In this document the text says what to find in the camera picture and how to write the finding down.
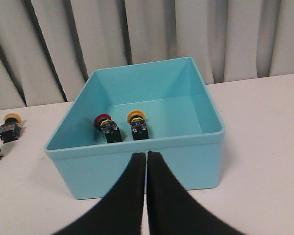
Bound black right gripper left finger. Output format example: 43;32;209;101
56;153;146;235

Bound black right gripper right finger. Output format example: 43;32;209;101
147;151;241;235

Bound red push button front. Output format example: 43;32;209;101
94;114;123;143

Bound yellow push button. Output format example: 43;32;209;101
127;110;149;141
0;113;22;143

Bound light blue plastic box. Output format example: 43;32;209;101
45;57;225;199

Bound yellow push button tilted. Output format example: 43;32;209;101
0;113;22;143

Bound grey pleated curtain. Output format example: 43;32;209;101
0;0;294;110

